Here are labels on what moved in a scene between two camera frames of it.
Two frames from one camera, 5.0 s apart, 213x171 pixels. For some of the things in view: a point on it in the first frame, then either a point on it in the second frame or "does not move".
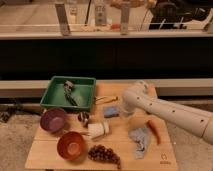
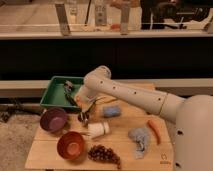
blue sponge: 110,111 does not move
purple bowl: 53,119 does not move
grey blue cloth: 140,136 does not move
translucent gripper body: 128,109 -> 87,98
